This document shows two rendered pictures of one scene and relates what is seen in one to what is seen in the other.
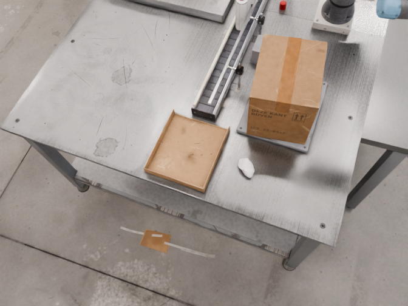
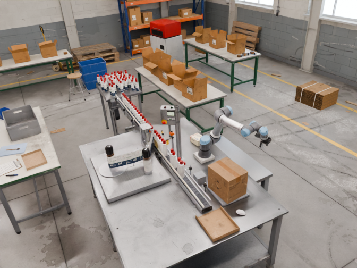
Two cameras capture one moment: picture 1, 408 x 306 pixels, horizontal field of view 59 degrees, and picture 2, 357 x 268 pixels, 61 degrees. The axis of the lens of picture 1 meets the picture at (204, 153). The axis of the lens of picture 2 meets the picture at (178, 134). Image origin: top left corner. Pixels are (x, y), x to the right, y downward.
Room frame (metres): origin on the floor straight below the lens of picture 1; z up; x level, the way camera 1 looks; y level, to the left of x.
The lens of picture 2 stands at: (-0.20, 1.73, 2.91)
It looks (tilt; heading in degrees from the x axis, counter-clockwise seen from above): 31 degrees down; 307
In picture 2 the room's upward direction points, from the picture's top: 3 degrees counter-clockwise
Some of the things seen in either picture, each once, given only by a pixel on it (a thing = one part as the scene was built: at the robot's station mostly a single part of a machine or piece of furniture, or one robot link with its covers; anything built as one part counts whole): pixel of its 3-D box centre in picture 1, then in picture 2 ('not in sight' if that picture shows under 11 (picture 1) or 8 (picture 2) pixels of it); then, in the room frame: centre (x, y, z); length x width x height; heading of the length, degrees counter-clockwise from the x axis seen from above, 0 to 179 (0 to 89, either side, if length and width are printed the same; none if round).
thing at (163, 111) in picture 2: not in sight; (169, 115); (1.62, -0.54, 1.38); 0.17 x 0.10 x 0.19; 26
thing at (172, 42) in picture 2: not in sight; (166, 44); (5.18, -5.08, 0.61); 0.70 x 0.60 x 1.22; 165
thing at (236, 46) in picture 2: not in sight; (235, 44); (2.88, -4.70, 0.97); 0.43 x 0.42 x 0.37; 61
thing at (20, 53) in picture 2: not in sight; (20, 53); (7.07, -1.90, 0.96); 0.43 x 0.42 x 0.37; 61
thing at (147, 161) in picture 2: not in sight; (147, 160); (1.63, -0.13, 1.03); 0.09 x 0.09 x 0.30
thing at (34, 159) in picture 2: not in sight; (34, 159); (3.04, 0.35, 0.82); 0.34 x 0.24 x 0.03; 160
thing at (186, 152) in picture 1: (187, 148); (217, 222); (0.69, 0.06, 0.85); 0.30 x 0.26 x 0.04; 151
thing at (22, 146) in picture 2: not in sight; (12, 149); (3.50, 0.37, 0.81); 0.32 x 0.24 x 0.01; 50
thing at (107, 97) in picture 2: not in sight; (121, 109); (3.59, -1.64, 0.46); 0.73 x 0.62 x 0.93; 151
